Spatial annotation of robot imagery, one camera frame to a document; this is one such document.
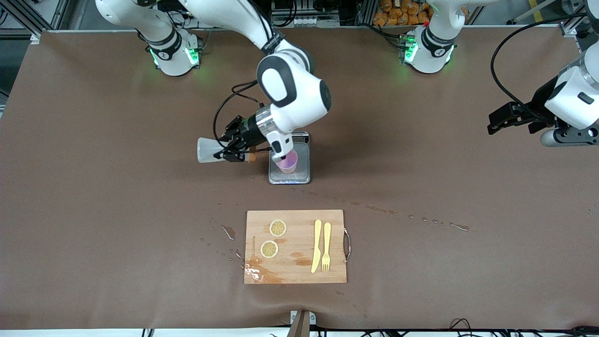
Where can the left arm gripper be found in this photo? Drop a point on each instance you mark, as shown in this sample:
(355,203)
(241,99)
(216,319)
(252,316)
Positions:
(539,106)

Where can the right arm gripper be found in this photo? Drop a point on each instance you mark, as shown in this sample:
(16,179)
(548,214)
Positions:
(248,129)

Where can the translucent sauce bottle orange cap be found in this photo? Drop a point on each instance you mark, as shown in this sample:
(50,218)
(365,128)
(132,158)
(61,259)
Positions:
(206,150)

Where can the pink plastic cup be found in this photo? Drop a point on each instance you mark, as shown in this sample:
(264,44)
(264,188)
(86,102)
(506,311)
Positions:
(289,164)

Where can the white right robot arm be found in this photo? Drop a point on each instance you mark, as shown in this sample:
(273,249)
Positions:
(299,93)

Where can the silver digital kitchen scale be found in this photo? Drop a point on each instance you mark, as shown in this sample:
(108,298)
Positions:
(304,164)

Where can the lemon slice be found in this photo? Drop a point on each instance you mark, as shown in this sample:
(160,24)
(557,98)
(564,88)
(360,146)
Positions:
(269,249)
(278,228)

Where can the wooden cutting board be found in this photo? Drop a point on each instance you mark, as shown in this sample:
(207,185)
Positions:
(299,234)

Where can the yellow plastic knife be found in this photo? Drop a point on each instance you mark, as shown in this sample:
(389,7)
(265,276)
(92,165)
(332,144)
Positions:
(317,243)

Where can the yellow plastic fork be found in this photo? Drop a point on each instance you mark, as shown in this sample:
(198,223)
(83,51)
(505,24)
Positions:
(326,238)

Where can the white connector strip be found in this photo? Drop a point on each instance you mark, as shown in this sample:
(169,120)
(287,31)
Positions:
(304,21)

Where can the orange snack packets pile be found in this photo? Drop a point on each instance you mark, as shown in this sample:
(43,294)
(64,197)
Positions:
(402,14)

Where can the brown table cover mat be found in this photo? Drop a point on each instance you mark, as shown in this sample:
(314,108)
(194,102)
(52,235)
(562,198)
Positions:
(421,281)

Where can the aluminium frame profile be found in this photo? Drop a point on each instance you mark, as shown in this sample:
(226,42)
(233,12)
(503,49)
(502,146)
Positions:
(575,23)

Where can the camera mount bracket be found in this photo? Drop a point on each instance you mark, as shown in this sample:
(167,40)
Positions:
(302,323)

